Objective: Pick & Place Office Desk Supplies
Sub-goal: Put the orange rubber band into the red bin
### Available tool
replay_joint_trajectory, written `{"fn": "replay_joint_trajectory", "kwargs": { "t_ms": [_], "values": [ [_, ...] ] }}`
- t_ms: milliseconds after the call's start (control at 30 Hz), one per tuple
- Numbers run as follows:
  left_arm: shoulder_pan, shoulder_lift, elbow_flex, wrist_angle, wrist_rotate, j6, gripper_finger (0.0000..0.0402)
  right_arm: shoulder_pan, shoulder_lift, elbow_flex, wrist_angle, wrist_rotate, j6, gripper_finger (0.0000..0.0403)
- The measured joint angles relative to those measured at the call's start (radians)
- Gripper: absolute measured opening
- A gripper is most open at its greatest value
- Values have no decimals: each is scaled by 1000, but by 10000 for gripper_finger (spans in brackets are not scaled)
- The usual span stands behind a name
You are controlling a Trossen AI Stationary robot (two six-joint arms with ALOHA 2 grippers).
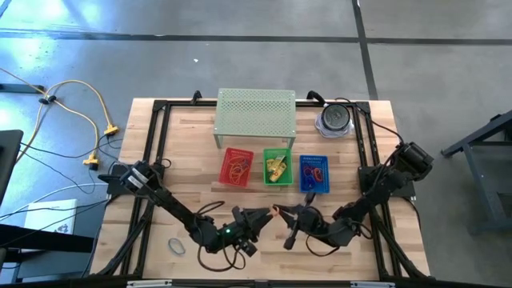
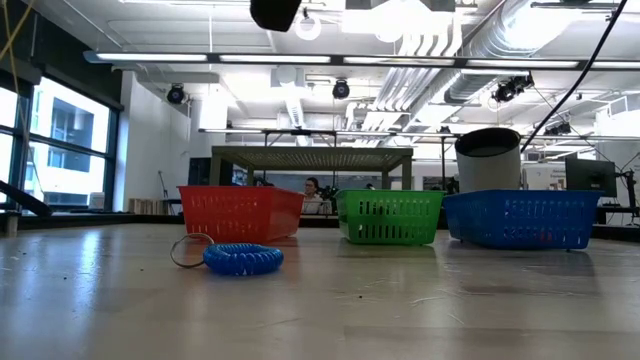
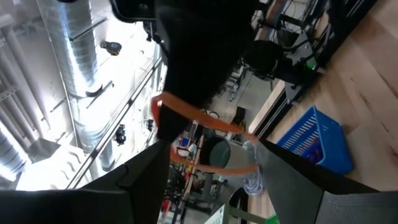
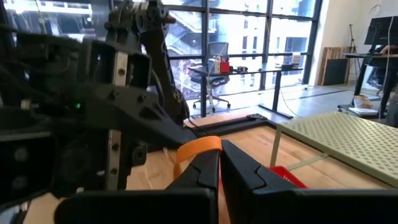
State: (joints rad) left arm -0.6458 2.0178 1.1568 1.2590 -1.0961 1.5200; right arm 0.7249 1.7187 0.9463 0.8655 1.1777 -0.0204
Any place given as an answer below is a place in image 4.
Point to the wooden boards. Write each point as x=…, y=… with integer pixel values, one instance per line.
x=321, y=53

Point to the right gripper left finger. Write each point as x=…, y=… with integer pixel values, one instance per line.
x=155, y=207

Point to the black panel on stand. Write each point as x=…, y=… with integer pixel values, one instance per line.
x=381, y=31

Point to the orange rubber band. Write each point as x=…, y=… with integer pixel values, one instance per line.
x=199, y=144

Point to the person's hand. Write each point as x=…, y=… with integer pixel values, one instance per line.
x=390, y=49

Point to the green perforated metal shelf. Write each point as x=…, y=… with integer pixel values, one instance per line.
x=342, y=140

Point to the small black box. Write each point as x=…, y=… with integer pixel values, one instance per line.
x=287, y=66

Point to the red plastic basket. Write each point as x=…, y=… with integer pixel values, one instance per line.
x=286, y=175

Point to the white container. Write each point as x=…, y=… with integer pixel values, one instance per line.
x=214, y=65

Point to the beige bag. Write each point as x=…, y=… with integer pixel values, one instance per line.
x=360, y=101

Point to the white paper stack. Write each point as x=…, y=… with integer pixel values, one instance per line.
x=363, y=111

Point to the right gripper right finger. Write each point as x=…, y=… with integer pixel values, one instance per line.
x=280, y=205

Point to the red box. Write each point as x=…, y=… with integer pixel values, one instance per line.
x=224, y=67

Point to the grey mesh office chair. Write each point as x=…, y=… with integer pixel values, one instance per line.
x=214, y=81

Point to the black aluminium table frame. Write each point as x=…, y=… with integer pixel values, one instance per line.
x=230, y=124

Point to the black standing desk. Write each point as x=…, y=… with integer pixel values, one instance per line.
x=248, y=71

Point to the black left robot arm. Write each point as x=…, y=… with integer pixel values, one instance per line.
x=155, y=46

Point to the black flat panel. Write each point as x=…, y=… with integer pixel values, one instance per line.
x=334, y=73

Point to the black work desk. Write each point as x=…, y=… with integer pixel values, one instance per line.
x=373, y=60

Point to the large window dark frame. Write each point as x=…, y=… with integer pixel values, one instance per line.
x=242, y=31

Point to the thin dark tripod stand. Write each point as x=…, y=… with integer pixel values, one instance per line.
x=351, y=31

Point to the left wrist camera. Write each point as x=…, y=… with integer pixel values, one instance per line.
x=21, y=168

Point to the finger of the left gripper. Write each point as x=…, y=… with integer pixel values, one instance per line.
x=133, y=115
x=138, y=155

